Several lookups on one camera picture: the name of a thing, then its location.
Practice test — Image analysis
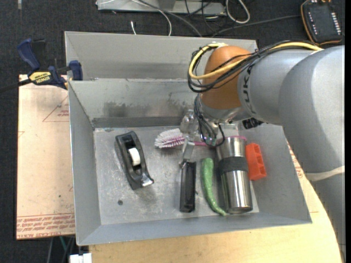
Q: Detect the pink and white brush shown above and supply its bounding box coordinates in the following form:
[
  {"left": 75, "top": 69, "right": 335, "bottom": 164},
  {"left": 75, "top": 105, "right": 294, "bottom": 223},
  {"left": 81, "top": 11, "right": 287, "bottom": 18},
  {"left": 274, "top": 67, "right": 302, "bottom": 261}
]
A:
[{"left": 154, "top": 128, "right": 210, "bottom": 150}]

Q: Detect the orange plastic block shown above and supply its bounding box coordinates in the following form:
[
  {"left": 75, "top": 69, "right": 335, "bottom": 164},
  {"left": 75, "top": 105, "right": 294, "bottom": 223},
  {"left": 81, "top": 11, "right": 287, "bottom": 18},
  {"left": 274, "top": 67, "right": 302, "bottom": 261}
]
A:
[{"left": 245, "top": 142, "right": 268, "bottom": 181}]

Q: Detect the grey metal bin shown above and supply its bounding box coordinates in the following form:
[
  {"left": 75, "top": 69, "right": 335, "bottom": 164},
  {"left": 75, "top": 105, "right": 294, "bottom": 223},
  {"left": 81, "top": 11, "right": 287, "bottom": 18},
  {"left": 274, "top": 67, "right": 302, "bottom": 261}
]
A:
[{"left": 64, "top": 31, "right": 313, "bottom": 246}]

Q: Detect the green toy chili pepper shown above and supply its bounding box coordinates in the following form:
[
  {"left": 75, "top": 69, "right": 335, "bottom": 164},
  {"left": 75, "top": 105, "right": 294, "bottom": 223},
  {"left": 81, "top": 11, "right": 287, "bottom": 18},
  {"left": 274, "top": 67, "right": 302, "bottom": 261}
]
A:
[{"left": 200, "top": 157, "right": 228, "bottom": 217}]

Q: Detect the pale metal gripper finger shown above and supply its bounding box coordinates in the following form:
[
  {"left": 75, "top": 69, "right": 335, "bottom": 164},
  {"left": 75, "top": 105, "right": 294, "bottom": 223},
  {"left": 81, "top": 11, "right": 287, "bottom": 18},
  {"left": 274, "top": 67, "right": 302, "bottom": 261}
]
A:
[{"left": 179, "top": 139, "right": 196, "bottom": 170}]

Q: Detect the steel tumbler with black band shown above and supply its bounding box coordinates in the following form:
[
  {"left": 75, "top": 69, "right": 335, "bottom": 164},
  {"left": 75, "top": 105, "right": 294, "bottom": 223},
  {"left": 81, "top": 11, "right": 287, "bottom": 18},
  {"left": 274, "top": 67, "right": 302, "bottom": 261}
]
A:
[{"left": 215, "top": 135, "right": 254, "bottom": 215}]

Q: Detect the black cylinder on white bracket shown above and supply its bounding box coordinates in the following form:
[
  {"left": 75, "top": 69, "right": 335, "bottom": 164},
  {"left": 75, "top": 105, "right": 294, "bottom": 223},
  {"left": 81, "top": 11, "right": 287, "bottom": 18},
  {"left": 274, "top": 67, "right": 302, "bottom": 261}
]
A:
[{"left": 219, "top": 117, "right": 264, "bottom": 137}]

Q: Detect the brown cardboard board red print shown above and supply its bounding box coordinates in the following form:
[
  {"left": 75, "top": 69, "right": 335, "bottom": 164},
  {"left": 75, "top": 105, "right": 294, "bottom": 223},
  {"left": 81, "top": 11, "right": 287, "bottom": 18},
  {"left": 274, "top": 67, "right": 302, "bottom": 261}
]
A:
[{"left": 16, "top": 74, "right": 76, "bottom": 241}]

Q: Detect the black flat block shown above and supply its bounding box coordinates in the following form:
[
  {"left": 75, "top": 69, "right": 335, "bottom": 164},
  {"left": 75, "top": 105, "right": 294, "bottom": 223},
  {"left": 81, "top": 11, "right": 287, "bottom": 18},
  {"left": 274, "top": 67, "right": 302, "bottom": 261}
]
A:
[{"left": 179, "top": 161, "right": 197, "bottom": 213}]

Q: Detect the black tape dispenser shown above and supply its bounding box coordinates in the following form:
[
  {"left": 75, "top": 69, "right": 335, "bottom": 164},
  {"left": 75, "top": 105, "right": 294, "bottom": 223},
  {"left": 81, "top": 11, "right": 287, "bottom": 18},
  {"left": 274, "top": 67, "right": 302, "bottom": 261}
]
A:
[{"left": 114, "top": 130, "right": 155, "bottom": 191}]

